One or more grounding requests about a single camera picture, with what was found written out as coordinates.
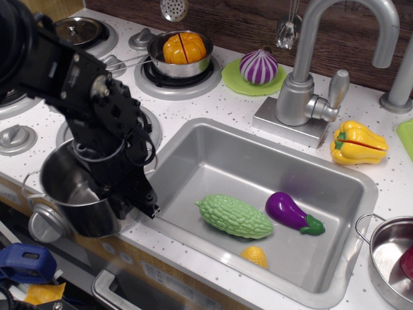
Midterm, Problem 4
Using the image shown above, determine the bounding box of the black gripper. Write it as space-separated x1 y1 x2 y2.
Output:
72 129 160 220

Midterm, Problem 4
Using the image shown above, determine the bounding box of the tall steel pot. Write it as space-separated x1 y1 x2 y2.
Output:
21 138 159 239

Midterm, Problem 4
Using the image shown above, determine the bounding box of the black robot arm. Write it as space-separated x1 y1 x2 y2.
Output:
1 1 160 217

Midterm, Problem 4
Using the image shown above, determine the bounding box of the back right stove burner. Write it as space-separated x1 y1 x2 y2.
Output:
134 56 221 101

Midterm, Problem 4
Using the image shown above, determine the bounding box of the steel pot at right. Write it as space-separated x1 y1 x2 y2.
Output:
355 213 412 309

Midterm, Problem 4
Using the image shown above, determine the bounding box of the red toy in pot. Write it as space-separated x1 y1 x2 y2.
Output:
400 245 413 280

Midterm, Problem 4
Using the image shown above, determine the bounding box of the silver oven dial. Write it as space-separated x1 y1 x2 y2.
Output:
28 203 72 243

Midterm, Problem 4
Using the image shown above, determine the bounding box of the blue clamp tool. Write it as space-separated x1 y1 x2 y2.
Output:
1 243 57 284

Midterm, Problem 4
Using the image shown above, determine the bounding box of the grey sink basin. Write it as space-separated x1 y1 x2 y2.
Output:
135 117 379 310

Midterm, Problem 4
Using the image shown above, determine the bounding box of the green toy bitter gourd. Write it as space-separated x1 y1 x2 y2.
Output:
194 194 274 240

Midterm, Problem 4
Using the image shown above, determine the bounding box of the grey knob front left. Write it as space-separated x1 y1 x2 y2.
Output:
1 125 37 156

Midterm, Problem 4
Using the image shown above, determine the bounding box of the grey knob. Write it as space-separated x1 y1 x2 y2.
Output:
128 28 154 50
102 55 126 78
1 125 37 156

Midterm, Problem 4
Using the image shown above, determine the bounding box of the yellow cloth piece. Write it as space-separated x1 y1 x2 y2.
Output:
23 283 66 305

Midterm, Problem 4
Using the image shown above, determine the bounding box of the grey knob middle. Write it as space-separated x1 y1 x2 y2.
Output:
102 55 126 78

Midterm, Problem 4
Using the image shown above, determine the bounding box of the small steel saucepan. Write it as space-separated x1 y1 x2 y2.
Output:
105 30 214 79

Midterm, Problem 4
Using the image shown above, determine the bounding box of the yellow toy corn piece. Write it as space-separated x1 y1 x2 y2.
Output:
240 246 268 269

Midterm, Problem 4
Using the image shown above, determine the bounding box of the grey knob back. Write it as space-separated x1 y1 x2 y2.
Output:
128 28 154 50

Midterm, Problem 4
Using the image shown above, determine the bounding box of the purple toy eggplant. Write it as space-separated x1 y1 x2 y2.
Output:
265 192 325 236

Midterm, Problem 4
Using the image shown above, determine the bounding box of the orange toy pumpkin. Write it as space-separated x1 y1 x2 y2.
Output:
163 32 207 65

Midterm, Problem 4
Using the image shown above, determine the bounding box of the green plastic plate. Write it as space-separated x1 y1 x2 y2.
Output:
221 58 287 96

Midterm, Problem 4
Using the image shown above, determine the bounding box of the steel lid on back burner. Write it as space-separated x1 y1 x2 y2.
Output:
54 17 104 45

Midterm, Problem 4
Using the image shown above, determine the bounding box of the purple striped toy onion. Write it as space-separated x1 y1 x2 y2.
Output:
239 49 278 85

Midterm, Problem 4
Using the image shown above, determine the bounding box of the hanging perforated steel ladle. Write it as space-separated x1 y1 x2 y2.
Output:
160 0 189 23

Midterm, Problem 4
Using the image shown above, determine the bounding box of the silver toy faucet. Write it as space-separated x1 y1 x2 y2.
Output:
252 1 399 149

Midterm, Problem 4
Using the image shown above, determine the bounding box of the hanging clear plastic spoon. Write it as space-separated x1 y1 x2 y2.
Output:
276 0 303 50

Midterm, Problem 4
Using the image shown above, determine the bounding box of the yellow toy bell pepper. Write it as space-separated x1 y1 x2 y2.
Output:
330 121 388 165

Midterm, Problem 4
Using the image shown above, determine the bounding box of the green tray edge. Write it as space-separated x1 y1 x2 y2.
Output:
396 119 413 161

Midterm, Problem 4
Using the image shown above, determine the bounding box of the silver oven door handle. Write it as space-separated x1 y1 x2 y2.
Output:
91 269 168 310

